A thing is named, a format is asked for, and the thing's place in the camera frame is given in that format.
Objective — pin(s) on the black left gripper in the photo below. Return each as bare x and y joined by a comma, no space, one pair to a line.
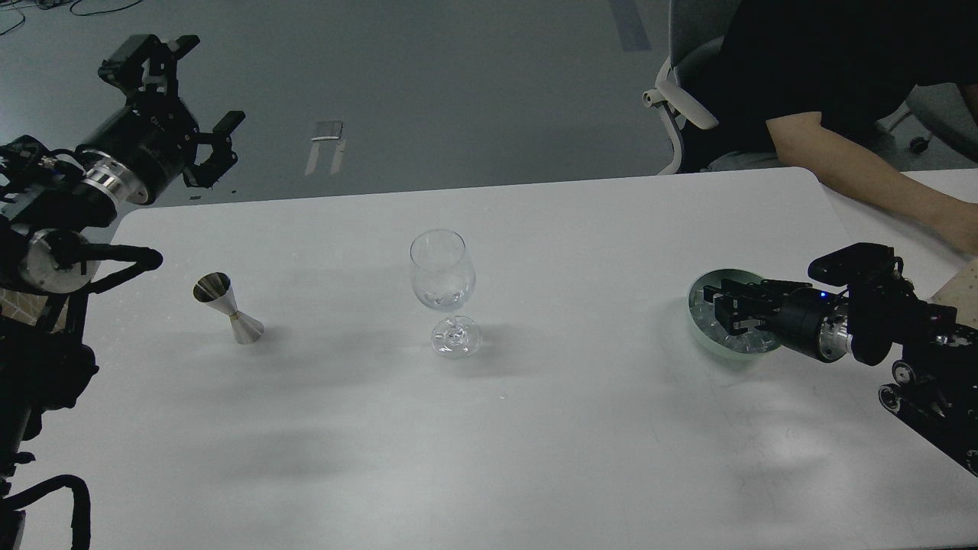
153,138

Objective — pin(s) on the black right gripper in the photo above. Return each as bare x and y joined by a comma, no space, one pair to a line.
812,322

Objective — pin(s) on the clear ice cubes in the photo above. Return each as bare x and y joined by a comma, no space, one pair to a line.
709,333

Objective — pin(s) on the steel double jigger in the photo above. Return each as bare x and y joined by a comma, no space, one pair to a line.
216,291

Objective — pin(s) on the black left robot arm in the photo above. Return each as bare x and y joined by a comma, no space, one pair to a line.
49,198

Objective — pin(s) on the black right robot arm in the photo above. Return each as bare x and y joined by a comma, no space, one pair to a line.
857,303

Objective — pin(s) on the clear wine glass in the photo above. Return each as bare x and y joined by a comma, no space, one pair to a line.
443,278

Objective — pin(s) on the person's hand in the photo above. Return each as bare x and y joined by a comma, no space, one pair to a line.
956,223

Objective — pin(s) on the green bowl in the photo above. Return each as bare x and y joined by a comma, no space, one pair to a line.
715,278

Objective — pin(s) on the beige object at table edge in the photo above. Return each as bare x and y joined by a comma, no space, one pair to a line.
960,292

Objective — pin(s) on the seated person in black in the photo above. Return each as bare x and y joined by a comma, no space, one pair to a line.
805,84

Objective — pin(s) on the beige checkered cushion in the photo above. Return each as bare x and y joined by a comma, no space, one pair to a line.
19,307

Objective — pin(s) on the grey office chair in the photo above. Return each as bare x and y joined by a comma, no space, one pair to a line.
934,118

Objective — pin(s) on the white office chair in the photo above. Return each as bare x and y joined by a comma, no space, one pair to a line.
696,32

